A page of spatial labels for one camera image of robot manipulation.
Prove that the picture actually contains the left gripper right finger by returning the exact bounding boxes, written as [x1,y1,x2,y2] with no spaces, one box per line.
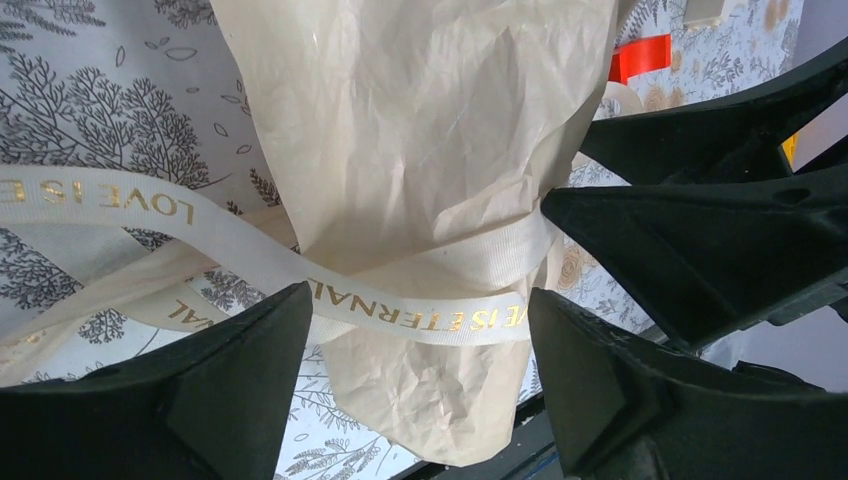
[529,288,847,479]

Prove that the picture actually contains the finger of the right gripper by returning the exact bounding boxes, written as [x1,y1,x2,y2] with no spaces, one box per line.
[541,165,847,348]
[580,40,847,185]

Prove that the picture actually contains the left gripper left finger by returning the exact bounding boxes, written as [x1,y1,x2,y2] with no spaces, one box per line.
[1,283,313,479]

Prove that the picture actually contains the cream ribbon gold lettering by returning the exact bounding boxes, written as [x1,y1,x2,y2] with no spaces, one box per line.
[1,165,529,346]

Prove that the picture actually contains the paper flower bouquet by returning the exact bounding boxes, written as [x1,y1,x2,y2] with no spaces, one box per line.
[0,0,637,468]

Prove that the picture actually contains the red block near bouquet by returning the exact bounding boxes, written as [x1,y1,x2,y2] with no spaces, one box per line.
[608,34,672,85]

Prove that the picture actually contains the cream wooden block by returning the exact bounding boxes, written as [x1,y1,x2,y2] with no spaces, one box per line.
[683,0,737,30]

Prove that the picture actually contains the floral patterned table mat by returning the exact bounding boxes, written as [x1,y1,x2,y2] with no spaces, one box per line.
[1,1,804,479]

